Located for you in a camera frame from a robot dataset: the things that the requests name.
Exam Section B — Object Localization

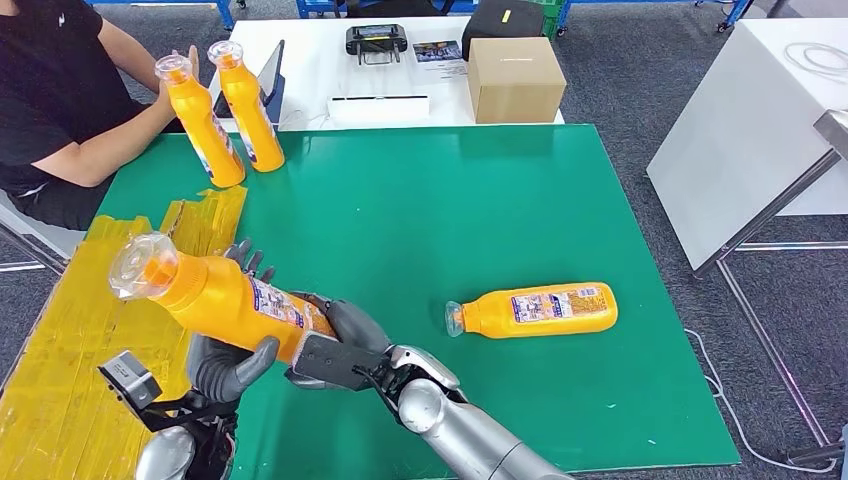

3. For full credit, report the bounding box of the long white box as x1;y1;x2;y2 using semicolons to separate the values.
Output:
327;95;431;126

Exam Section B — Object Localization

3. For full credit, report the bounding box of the brown cardboard box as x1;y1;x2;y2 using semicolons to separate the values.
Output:
467;36;568;125

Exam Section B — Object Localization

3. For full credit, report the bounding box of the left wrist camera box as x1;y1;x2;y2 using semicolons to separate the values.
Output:
97;351;200;432

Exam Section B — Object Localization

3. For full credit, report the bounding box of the black remote controller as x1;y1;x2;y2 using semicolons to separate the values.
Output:
345;24;409;66

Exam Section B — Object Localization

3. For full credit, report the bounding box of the orange detergent bottle clear cap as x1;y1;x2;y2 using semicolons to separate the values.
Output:
107;231;339;366
207;40;286;174
443;282;619;340
154;54;247;189

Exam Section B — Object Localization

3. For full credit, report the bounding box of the short blue metal rack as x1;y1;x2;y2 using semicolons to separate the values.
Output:
86;0;236;31

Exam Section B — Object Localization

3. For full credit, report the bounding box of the black bag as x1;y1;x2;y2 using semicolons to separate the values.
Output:
461;0;546;62

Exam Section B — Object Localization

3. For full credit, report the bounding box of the green work table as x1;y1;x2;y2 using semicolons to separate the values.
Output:
95;124;741;478

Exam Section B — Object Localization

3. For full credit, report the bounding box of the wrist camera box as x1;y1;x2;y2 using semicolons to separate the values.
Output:
291;331;392;393
97;351;200;432

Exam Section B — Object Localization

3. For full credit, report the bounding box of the coiled white cable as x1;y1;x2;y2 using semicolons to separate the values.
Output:
782;42;848;84

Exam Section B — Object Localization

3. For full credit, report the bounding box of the yellow taped sheet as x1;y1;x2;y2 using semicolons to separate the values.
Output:
0;185;248;480

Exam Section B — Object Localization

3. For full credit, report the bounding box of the person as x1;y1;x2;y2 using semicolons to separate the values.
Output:
0;0;201;232

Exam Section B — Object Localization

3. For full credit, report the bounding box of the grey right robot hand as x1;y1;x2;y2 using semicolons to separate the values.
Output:
289;291;393;356

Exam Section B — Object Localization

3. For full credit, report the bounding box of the white tilted table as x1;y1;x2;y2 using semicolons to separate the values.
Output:
647;18;848;273

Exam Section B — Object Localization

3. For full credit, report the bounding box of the white desk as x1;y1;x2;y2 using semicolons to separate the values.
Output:
210;16;566;130

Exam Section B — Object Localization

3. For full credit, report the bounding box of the long blue metal rack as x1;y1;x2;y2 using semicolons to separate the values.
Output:
294;0;757;34

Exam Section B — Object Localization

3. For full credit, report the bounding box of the white chair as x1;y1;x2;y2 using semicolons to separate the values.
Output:
0;192;87;274

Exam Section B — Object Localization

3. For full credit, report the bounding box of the steel table frame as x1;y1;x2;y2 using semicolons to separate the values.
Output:
692;109;848;468

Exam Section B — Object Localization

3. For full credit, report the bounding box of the printed leaflet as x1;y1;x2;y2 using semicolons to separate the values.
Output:
411;40;465;79

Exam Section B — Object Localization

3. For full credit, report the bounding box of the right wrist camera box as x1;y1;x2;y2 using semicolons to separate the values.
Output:
291;331;392;393

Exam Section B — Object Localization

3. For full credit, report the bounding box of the tablet in blue case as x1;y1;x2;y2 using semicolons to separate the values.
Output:
258;39;287;127

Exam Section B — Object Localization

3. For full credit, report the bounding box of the green plastic crate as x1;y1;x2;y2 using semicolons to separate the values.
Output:
541;0;564;41

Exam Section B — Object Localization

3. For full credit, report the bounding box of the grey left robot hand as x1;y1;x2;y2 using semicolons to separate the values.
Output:
187;238;282;404

